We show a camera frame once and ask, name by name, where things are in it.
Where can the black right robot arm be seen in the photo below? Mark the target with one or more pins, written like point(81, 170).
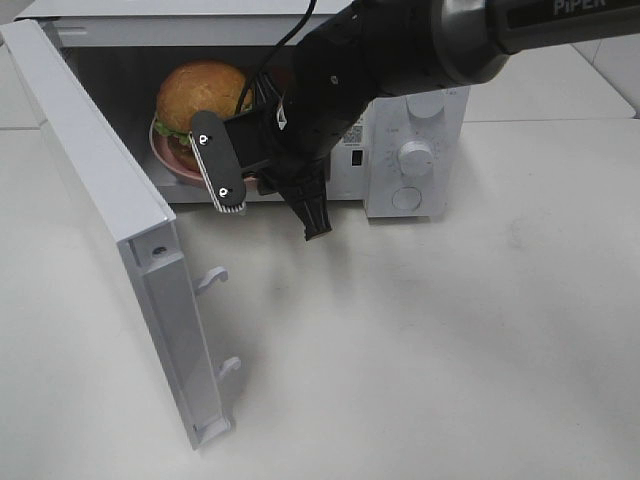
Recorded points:
point(373, 49)

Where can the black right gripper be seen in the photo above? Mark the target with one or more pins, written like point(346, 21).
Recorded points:
point(287, 138)

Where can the white dial knob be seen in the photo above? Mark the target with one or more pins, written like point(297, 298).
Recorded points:
point(415, 159)
point(425, 105)

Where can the toy burger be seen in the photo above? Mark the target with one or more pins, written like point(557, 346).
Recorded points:
point(198, 85)

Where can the white microwave oven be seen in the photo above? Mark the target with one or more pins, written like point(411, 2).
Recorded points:
point(396, 159)

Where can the white warning label sticker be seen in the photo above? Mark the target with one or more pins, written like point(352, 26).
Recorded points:
point(357, 135)

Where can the pink plate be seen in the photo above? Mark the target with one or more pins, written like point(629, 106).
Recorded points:
point(166, 172)

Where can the white microwave door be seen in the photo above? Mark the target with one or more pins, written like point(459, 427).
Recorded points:
point(130, 224)

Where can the round white door button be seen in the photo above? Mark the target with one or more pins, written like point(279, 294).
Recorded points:
point(407, 198)

